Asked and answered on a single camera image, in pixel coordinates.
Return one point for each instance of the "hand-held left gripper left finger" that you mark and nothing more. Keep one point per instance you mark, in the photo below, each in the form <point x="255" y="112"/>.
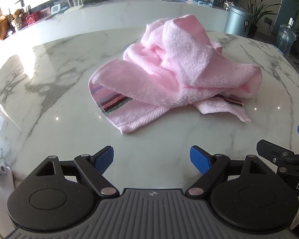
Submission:
<point x="105" y="159"/>

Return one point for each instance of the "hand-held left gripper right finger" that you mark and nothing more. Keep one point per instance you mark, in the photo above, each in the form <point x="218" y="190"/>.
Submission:
<point x="198" y="159"/>

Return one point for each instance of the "pink towel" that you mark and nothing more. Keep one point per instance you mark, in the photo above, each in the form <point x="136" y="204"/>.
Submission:
<point x="169" y="67"/>

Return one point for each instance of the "clear water bottle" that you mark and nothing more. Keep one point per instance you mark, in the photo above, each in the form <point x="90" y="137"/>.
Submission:
<point x="286" y="39"/>

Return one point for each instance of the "potted plant with long leaves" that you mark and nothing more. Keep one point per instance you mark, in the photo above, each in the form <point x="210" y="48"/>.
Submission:
<point x="253" y="29"/>

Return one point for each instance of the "silver trash can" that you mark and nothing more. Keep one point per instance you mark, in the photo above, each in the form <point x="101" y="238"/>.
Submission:
<point x="238" y="22"/>

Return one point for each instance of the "white router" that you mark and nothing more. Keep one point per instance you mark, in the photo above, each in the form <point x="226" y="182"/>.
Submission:
<point x="76" y="8"/>

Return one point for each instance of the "red box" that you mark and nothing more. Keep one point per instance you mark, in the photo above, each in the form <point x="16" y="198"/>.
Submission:
<point x="33" y="19"/>

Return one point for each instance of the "pink patterned box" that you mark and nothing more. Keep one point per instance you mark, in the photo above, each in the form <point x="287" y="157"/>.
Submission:
<point x="44" y="13"/>

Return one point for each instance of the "white desk clock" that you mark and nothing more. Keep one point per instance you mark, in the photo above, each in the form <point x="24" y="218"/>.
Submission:
<point x="56" y="9"/>

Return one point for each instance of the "small plush bear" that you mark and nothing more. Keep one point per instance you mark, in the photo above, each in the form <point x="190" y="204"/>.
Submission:
<point x="18" y="20"/>

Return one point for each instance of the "white bracket stand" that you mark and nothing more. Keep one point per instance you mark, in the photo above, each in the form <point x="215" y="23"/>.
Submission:
<point x="0" y="170"/>

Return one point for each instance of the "wall socket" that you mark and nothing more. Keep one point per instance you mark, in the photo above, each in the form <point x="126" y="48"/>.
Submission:
<point x="268" y="21"/>

